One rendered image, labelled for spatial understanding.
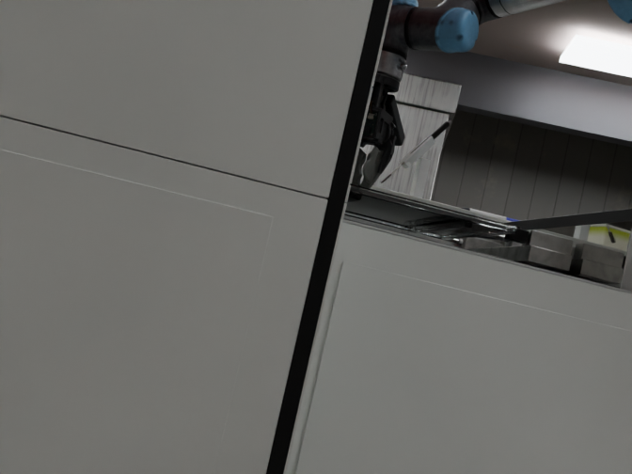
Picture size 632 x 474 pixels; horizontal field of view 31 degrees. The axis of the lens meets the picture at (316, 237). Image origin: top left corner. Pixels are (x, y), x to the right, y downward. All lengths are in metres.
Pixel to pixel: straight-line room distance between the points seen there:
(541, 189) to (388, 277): 8.09
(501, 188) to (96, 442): 8.41
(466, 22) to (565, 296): 0.51
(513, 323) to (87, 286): 0.67
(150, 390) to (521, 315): 0.61
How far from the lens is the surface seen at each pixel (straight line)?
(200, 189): 1.43
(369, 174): 2.01
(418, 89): 6.66
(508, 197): 9.70
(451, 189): 9.66
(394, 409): 1.70
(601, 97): 9.15
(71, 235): 1.41
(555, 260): 2.04
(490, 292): 1.74
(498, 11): 2.08
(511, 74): 9.07
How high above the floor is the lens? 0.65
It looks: 5 degrees up
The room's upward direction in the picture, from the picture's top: 13 degrees clockwise
